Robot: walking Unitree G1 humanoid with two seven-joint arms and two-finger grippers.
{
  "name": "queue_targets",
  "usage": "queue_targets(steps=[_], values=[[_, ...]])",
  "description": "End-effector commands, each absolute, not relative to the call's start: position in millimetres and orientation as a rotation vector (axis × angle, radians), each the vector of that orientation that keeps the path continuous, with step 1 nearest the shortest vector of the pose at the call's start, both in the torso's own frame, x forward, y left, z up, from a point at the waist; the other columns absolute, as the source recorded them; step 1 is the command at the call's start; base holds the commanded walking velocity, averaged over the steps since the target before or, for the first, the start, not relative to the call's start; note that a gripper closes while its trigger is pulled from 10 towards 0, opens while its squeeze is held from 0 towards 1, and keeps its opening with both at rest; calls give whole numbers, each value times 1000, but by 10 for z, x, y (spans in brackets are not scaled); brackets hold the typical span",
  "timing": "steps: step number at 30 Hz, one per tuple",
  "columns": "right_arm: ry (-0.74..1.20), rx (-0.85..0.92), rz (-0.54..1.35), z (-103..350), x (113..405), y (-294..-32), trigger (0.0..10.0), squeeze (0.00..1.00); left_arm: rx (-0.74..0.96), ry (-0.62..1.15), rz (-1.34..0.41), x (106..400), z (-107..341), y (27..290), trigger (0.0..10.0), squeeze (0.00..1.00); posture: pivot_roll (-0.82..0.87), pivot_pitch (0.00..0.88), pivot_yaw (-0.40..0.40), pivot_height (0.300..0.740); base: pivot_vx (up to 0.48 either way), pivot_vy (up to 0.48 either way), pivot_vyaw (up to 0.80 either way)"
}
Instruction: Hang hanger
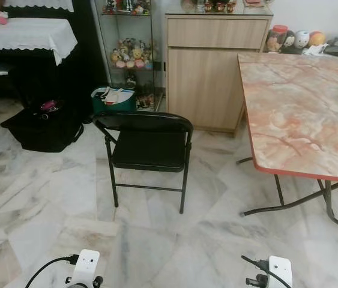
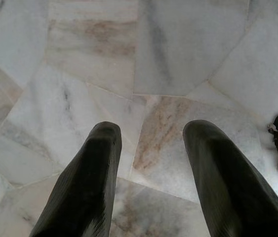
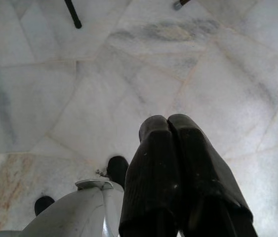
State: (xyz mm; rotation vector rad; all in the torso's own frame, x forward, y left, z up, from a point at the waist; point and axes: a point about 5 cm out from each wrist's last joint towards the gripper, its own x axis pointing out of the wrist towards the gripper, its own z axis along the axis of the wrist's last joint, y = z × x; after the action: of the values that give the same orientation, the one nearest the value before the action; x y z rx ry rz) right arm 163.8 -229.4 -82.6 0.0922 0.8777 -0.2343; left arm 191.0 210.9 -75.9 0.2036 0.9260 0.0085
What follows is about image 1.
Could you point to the green box with papers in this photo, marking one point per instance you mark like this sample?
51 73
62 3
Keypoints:
113 99

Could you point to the black bag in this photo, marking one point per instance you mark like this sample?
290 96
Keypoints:
42 129

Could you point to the red-lidded jar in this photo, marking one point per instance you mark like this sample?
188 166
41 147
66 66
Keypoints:
275 41

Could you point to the narrow white lace runner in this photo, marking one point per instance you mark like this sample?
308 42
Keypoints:
36 5

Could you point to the light wooden cabinet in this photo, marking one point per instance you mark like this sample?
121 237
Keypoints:
205 78

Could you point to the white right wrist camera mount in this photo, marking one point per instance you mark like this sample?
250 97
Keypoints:
280 271

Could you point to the black folding chair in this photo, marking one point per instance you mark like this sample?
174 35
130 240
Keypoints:
149 150

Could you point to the glass display cabinet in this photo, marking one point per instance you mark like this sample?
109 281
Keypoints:
131 55

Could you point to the black upright piano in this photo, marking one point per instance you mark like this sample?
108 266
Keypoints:
87 60

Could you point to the white egg figurine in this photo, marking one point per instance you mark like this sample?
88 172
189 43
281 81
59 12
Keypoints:
301 39

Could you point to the large white lace cloth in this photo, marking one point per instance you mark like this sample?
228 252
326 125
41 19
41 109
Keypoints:
24 36

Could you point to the marble-pattern folding table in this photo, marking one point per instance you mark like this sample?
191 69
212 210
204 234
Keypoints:
301 114

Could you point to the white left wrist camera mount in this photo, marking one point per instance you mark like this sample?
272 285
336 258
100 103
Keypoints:
86 264

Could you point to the orange egg figurine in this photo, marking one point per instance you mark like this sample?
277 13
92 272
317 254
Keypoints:
317 38

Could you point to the stack of white papers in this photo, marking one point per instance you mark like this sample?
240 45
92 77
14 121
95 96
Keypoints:
316 50

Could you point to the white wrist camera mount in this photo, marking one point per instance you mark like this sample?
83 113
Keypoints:
86 264
280 271

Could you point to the black mouse egg figurine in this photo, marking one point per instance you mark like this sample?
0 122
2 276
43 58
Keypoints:
289 42

